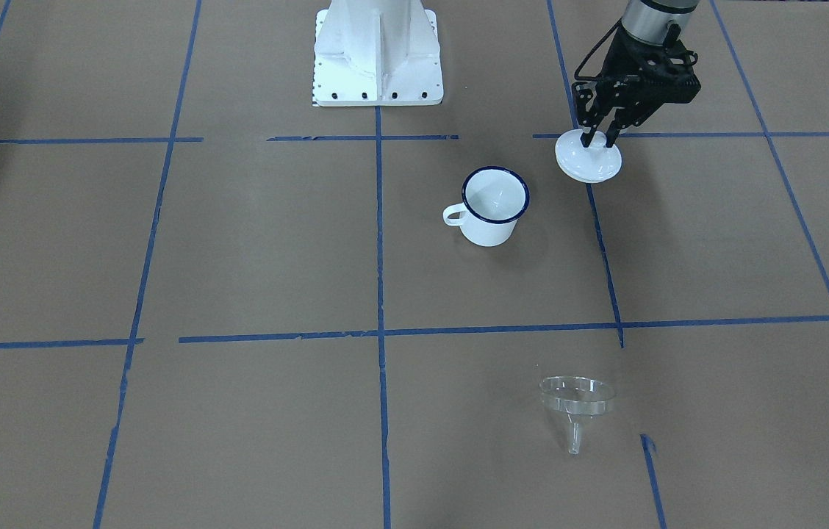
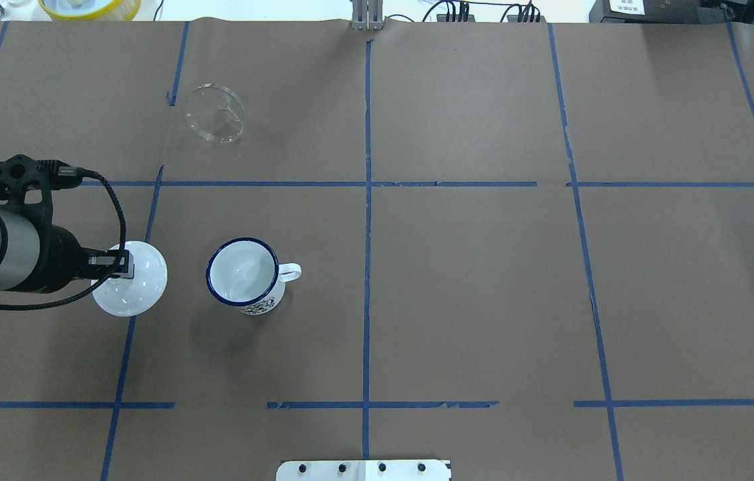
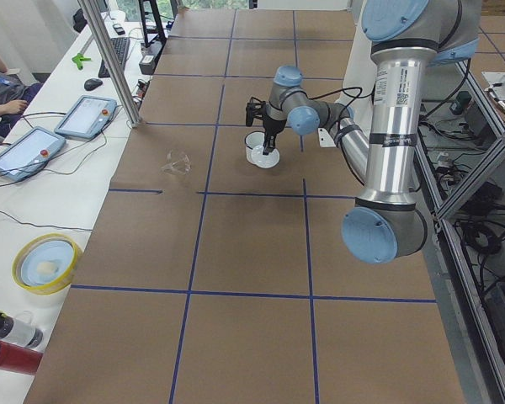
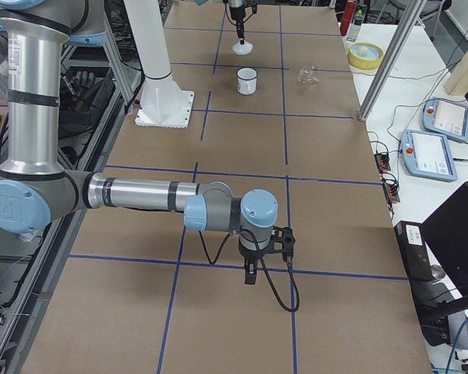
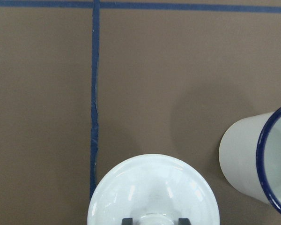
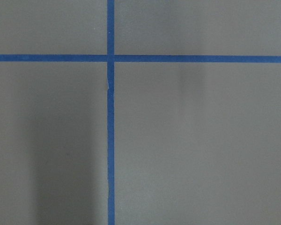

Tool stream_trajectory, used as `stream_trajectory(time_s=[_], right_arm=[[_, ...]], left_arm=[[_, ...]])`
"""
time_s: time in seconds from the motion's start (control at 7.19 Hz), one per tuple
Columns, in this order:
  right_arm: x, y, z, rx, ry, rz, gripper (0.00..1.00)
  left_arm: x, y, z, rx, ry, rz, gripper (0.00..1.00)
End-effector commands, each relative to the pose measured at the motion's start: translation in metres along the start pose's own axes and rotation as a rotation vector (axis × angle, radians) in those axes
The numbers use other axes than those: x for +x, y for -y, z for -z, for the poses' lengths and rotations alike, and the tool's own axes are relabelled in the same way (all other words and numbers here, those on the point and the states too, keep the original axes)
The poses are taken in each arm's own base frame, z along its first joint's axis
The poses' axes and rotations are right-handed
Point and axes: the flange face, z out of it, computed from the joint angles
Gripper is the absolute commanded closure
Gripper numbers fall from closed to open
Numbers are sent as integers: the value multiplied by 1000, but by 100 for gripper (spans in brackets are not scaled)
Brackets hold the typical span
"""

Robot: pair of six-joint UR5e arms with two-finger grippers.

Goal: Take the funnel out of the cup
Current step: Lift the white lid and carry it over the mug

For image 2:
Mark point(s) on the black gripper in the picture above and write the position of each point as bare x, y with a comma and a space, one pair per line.
61, 258

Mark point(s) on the small white bowl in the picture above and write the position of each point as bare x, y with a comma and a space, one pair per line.
128, 297

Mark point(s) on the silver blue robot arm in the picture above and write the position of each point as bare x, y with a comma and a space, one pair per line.
19, 252

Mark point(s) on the white enamel cup blue rim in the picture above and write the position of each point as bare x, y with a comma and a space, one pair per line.
245, 273

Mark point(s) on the yellow tape roll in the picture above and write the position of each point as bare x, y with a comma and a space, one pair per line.
90, 10

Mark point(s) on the black desktop box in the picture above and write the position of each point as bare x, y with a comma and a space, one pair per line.
661, 12

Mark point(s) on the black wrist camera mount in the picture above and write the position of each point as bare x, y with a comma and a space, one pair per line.
27, 185

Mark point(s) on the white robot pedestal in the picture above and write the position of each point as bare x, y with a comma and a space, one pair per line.
401, 469

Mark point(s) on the aluminium frame post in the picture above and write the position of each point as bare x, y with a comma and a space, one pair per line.
367, 15

